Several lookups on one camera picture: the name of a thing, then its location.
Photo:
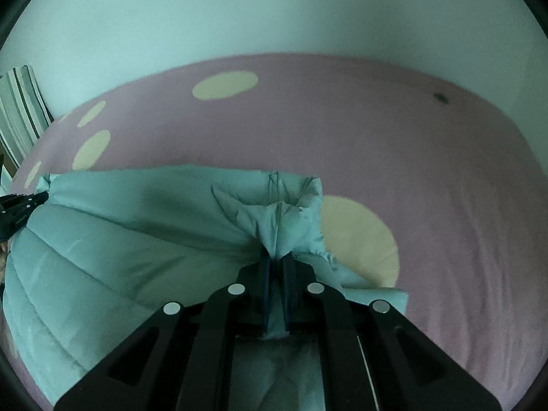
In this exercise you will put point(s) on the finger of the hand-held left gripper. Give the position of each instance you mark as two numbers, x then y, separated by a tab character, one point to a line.
19	212

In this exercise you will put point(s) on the light blue quilted down jacket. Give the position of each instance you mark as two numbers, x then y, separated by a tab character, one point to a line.
128	231

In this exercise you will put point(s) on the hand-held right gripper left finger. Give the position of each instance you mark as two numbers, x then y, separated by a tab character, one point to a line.
266	284

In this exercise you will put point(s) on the striped upholstered headboard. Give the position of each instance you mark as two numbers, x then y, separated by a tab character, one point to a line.
23	102

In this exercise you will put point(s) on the purple polka dot bed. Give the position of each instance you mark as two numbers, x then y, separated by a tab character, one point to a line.
385	145

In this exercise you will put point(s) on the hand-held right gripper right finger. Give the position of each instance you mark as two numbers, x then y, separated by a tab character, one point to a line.
290	284

